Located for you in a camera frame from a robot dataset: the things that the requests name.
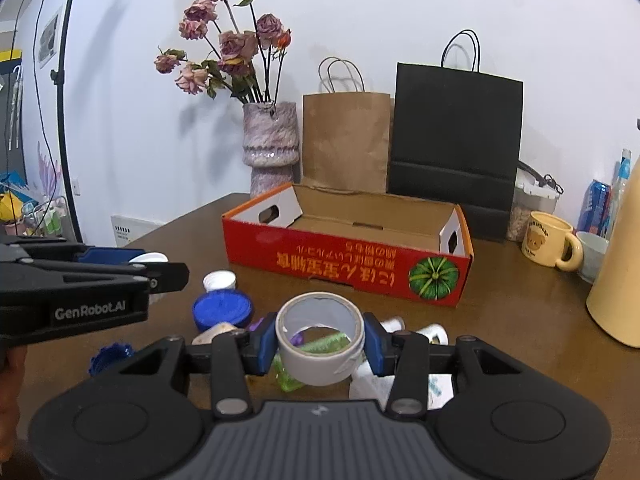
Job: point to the clear plastic bottle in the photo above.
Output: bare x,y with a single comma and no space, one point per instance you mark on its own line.
618,189

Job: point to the black paper bag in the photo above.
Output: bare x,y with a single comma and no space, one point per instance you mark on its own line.
456,138

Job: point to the blue toothed cap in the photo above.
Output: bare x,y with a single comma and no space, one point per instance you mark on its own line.
108,356

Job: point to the small white cap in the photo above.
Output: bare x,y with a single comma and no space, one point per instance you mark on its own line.
219,280

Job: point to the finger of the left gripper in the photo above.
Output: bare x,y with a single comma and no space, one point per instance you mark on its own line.
60,249
162,276

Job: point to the yellow bear mug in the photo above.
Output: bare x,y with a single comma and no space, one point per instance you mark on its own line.
550,241

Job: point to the black light stand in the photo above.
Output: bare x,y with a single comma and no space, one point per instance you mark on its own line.
58,182

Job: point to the clear food storage container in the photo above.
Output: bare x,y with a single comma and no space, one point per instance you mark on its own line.
532,192

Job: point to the person's left hand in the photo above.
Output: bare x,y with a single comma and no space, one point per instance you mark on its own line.
11,381

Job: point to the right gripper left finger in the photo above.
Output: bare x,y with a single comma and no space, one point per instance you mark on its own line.
228,359

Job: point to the white tape roll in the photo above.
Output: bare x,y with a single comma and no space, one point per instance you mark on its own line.
320,337

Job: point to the blue soda can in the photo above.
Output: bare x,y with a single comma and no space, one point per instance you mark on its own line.
593,210

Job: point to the pink textured vase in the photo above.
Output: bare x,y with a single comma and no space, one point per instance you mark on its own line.
270,144

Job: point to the red pumpkin cardboard box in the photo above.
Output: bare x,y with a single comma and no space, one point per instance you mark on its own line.
379,243

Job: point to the cream thermos jug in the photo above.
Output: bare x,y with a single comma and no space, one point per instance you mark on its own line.
614,298

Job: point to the pale green cup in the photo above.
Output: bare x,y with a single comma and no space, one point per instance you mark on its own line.
594,248

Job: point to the large blue jar lid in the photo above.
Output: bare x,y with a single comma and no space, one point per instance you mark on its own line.
222,305

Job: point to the dried pink rose bouquet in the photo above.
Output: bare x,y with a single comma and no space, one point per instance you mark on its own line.
245,52

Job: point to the brown paper bag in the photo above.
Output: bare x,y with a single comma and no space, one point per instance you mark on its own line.
346,135

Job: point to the purple toothed cap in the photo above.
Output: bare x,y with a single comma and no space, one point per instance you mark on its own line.
254,326

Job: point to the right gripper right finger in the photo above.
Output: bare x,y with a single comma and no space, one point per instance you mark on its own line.
409,370

